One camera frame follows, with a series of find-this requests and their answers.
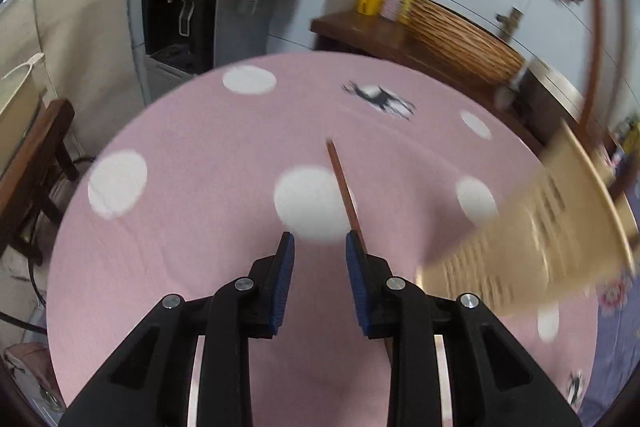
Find dark wooden counter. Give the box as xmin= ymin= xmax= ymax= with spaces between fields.
xmin=310 ymin=10 xmax=618 ymax=170

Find beige wall cover sheet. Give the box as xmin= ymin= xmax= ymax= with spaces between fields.
xmin=0 ymin=0 xmax=147 ymax=158

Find brass faucet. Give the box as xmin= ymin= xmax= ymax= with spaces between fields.
xmin=494 ymin=7 xmax=524 ymax=40

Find black cable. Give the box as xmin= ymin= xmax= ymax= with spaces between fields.
xmin=0 ymin=252 xmax=50 ymax=335

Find pink polka dot tablecloth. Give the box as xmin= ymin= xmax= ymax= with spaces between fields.
xmin=46 ymin=52 xmax=601 ymax=427

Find woven wicker basket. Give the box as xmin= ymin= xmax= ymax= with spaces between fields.
xmin=406 ymin=0 xmax=527 ymax=84

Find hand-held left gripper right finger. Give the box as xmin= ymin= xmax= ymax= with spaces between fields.
xmin=345 ymin=229 xmax=584 ymax=427

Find dark wooden stool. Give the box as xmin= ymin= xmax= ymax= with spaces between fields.
xmin=0 ymin=98 xmax=82 ymax=264

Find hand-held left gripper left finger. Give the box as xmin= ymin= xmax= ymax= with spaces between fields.
xmin=59 ymin=231 xmax=296 ymax=427

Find brown wooden chopstick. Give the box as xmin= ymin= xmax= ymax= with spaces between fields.
xmin=325 ymin=138 xmax=397 ymax=370
xmin=575 ymin=0 xmax=609 ymax=134

